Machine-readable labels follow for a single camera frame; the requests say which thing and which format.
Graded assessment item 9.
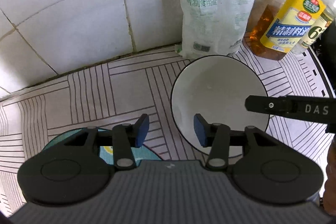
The teal fried egg plate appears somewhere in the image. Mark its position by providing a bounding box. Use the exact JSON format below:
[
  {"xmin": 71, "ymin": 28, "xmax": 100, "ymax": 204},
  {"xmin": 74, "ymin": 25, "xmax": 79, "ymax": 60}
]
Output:
[{"xmin": 41, "ymin": 127, "xmax": 162, "ymax": 162}]

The white ribbed bowl black rim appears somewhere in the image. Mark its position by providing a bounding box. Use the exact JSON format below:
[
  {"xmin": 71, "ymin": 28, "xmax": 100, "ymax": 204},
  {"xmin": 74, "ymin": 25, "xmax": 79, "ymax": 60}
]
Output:
[{"xmin": 171, "ymin": 55, "xmax": 269, "ymax": 155}]

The right hand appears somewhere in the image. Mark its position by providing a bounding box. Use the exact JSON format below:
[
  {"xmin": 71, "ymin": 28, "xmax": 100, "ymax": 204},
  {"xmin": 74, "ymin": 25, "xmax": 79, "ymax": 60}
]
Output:
[{"xmin": 323, "ymin": 136, "xmax": 336, "ymax": 215}]

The striped table mat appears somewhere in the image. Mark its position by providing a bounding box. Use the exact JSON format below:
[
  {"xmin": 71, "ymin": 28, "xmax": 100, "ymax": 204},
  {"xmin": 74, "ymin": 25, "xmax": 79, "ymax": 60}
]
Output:
[{"xmin": 1, "ymin": 37, "xmax": 334, "ymax": 217}]

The white vinegar bottle yellow cap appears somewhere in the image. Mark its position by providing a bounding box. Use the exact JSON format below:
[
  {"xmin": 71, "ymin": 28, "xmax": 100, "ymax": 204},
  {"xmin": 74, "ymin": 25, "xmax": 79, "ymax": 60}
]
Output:
[{"xmin": 290, "ymin": 0, "xmax": 336, "ymax": 56}]

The yellow label cooking wine bottle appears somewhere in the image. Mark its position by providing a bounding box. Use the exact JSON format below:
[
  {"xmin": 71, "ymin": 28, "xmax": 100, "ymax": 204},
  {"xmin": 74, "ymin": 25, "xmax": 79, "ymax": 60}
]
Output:
[{"xmin": 249, "ymin": 0, "xmax": 313, "ymax": 61}]

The white salt bag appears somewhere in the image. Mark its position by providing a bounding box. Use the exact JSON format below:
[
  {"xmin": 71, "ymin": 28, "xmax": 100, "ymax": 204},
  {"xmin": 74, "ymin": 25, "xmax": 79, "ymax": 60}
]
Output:
[{"xmin": 179, "ymin": 0, "xmax": 255, "ymax": 59}]

